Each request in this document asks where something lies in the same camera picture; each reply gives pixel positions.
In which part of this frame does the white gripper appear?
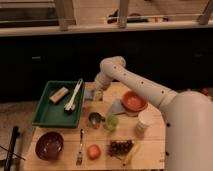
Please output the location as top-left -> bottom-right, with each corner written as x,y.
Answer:
93,74 -> 110,101

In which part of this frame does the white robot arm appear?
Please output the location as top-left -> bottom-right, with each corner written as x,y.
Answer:
95,56 -> 213,171

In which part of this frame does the orange bowl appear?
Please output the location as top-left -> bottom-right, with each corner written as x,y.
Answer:
121,91 -> 148,112

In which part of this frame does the purple bowl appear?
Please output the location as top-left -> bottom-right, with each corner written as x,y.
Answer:
35,132 -> 63,161

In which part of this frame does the blue-grey cloth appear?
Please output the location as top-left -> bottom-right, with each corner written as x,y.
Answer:
107,99 -> 125,115

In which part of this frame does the small metal cup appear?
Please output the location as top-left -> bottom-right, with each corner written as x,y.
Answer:
88,112 -> 102,129

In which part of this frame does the green plastic cup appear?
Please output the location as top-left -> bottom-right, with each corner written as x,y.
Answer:
105,115 -> 118,131

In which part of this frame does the white plastic spoon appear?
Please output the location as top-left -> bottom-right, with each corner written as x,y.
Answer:
64,78 -> 83,111

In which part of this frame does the wooden block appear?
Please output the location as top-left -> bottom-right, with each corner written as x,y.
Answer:
49,87 -> 69,104

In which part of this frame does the green plastic tray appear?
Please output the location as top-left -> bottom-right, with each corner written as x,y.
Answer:
32,81 -> 85,128

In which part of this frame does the white plastic cup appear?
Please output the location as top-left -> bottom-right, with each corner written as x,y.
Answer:
136,111 -> 154,135

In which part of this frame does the bunch of dark grapes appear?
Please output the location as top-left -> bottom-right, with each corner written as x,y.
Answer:
108,140 -> 134,156

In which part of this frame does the orange fruit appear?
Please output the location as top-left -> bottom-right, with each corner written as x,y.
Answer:
87,144 -> 101,160

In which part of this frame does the yellow banana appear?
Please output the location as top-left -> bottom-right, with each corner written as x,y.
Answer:
122,143 -> 140,166

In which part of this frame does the metal fork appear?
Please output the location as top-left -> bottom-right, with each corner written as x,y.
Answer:
76,129 -> 84,166

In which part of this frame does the wooden railing beam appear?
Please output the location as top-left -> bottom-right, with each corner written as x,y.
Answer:
0,20 -> 213,37

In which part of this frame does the black stand pole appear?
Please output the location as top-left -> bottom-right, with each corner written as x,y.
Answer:
4,126 -> 20,171

